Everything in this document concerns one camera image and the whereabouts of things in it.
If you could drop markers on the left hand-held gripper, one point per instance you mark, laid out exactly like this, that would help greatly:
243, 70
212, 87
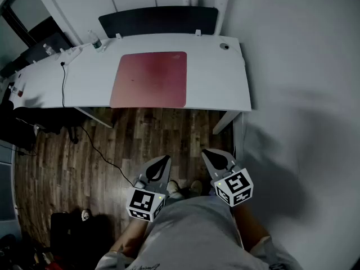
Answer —
144, 202

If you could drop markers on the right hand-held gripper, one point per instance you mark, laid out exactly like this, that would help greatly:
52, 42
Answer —
234, 187

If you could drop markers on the red desk mat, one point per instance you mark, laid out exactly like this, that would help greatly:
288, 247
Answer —
149, 80

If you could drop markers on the person's right forearm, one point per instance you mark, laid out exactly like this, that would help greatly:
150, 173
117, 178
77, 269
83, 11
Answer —
249, 226

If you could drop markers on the person's left forearm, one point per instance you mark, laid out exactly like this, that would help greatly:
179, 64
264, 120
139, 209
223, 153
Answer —
132, 236

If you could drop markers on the white desk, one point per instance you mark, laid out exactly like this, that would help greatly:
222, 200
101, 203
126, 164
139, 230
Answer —
213, 77

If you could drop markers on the black desk divider panel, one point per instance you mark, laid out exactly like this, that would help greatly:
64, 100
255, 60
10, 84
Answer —
160, 21

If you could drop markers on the person's left shoe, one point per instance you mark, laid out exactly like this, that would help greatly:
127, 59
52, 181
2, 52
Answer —
174, 190

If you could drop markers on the person's shoe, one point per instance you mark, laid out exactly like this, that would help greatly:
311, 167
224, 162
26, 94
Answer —
174, 190
196, 188

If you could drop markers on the person's right shoe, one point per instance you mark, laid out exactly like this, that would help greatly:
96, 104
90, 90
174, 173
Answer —
196, 188

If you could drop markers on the person's grey shirt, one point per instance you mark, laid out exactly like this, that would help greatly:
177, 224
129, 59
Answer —
194, 235

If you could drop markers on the white sneaker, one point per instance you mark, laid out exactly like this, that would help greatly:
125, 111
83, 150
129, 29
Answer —
85, 215

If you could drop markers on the black bag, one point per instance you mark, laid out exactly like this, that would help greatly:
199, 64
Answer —
76, 235

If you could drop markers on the white divider clip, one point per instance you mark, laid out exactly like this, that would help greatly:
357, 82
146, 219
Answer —
198, 32
119, 35

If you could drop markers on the black office chair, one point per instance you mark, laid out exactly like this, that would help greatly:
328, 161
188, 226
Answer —
33, 119

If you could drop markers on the clear plastic water bottle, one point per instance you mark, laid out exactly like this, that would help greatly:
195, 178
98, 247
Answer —
95, 41

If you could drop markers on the white power strip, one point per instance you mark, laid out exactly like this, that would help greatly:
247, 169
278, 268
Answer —
70, 54

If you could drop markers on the grey cabinet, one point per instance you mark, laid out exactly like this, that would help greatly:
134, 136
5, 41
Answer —
6, 184

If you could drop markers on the small red object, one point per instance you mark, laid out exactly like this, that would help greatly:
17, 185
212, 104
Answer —
20, 93

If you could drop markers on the small clear plastic bottle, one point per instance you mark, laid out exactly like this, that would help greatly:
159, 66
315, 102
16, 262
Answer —
48, 49

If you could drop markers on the dark side divider panel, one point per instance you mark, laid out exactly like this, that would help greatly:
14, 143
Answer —
47, 48

